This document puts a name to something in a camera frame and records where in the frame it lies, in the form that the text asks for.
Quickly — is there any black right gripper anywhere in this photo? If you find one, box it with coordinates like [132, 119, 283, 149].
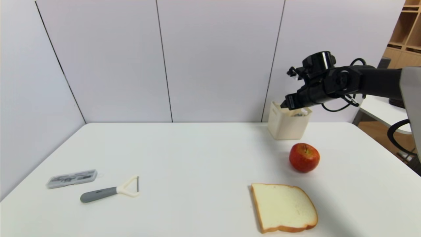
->
[280, 83, 326, 111]

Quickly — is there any cream plastic storage box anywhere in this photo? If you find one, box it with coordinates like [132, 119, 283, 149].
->
[267, 101, 312, 140]

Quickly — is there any red apple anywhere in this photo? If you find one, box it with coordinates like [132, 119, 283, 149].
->
[289, 143, 320, 173]

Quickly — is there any white side table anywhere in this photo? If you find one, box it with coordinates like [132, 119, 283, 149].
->
[359, 95, 413, 135]

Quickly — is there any white bread slice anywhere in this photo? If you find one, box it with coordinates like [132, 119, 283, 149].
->
[251, 183, 318, 233]

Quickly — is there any wooden shelf cabinet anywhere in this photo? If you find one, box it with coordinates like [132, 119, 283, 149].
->
[373, 0, 421, 69]

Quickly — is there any black office chair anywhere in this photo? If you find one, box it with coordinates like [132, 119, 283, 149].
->
[396, 151, 421, 177]

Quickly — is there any clear plastic flat case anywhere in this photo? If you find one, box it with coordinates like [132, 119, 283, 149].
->
[46, 169, 98, 189]

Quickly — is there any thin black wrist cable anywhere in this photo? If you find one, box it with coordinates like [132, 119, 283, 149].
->
[321, 94, 361, 113]

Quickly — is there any black corrugated cable hose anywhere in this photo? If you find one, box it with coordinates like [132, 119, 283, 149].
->
[387, 119, 421, 157]

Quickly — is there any grey handled white peeler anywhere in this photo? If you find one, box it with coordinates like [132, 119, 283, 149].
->
[80, 175, 140, 203]

